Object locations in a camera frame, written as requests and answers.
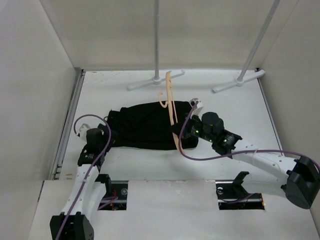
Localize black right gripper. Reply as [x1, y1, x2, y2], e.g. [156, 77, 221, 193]
[168, 111, 215, 143]

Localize wooden clothes hanger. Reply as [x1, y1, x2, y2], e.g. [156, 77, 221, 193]
[157, 70, 186, 154]

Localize black trousers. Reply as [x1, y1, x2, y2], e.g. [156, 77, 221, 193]
[106, 102, 177, 151]

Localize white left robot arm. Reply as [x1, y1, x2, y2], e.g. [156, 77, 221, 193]
[49, 124, 115, 240]

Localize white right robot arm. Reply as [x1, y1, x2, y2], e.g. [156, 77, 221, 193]
[172, 112, 320, 209]

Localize white right rack stand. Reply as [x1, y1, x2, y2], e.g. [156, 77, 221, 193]
[212, 0, 280, 93]

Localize white rack stand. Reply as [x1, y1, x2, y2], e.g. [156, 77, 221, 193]
[127, 0, 186, 91]
[212, 0, 280, 93]

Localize white left rack stand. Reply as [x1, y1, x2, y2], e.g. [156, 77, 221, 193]
[127, 0, 186, 91]

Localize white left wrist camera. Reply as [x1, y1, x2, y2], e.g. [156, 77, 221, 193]
[77, 123, 91, 139]

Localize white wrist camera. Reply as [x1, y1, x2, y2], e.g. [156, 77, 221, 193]
[189, 98, 204, 116]
[77, 123, 91, 139]

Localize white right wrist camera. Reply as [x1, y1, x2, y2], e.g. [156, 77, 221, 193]
[189, 98, 204, 116]

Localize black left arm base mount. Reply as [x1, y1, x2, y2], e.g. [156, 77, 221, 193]
[96, 174, 129, 211]

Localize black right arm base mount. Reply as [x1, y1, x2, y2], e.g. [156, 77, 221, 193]
[215, 171, 265, 211]

